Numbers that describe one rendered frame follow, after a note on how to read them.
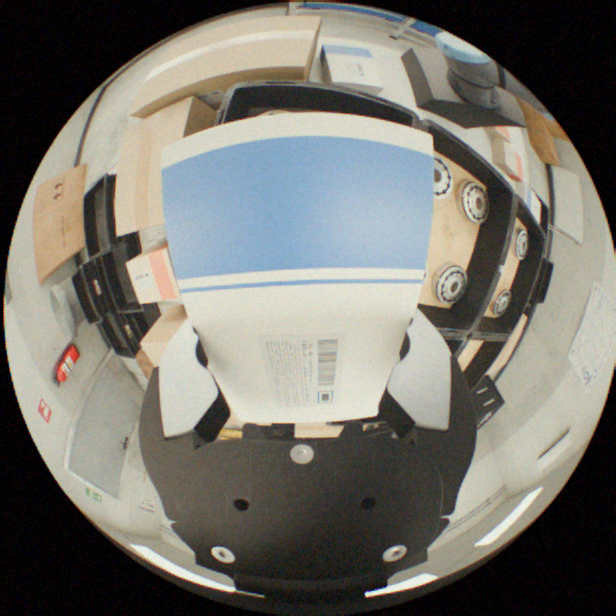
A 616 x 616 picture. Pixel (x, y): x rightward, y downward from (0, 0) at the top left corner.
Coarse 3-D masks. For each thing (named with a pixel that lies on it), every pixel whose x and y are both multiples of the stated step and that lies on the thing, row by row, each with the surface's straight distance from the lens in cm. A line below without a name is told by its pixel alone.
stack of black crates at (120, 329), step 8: (112, 312) 156; (104, 320) 182; (112, 320) 181; (120, 320) 160; (128, 320) 164; (104, 328) 182; (112, 328) 187; (120, 328) 158; (128, 328) 164; (136, 328) 170; (112, 336) 187; (120, 336) 186; (128, 336) 165; (136, 336) 170; (112, 344) 187; (120, 344) 193; (128, 344) 163; (136, 344) 171; (120, 352) 190; (128, 352) 181; (136, 352) 171
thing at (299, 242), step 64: (256, 128) 9; (320, 128) 9; (384, 128) 9; (192, 192) 9; (256, 192) 8; (320, 192) 8; (384, 192) 9; (192, 256) 10; (256, 256) 9; (320, 256) 8; (384, 256) 9; (192, 320) 11; (256, 320) 10; (320, 320) 10; (384, 320) 11; (256, 384) 14; (320, 384) 13; (384, 384) 15
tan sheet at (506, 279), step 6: (516, 222) 77; (522, 228) 82; (510, 246) 75; (510, 252) 75; (510, 258) 76; (516, 258) 81; (510, 264) 78; (516, 264) 82; (510, 270) 79; (504, 276) 76; (510, 276) 80; (498, 282) 74; (504, 282) 78; (510, 282) 82; (486, 312) 77
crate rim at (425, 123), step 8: (424, 120) 38; (424, 128) 37; (440, 128) 39; (448, 136) 40; (456, 136) 42; (464, 144) 43; (472, 152) 44; (480, 160) 45; (488, 168) 48; (496, 176) 50; (504, 184) 52; (512, 192) 55; (512, 200) 55; (512, 208) 55; (512, 216) 55; (504, 240) 53; (504, 248) 53; (496, 272) 52; (488, 288) 53; (488, 296) 54; (480, 312) 54; (440, 328) 47; (448, 328) 49; (456, 328) 52; (472, 328) 56
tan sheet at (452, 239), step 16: (448, 160) 51; (464, 176) 54; (448, 208) 50; (432, 224) 47; (448, 224) 50; (464, 224) 54; (432, 240) 48; (448, 240) 51; (464, 240) 55; (432, 256) 49; (448, 256) 52; (464, 256) 56; (432, 272) 51; (432, 304) 56
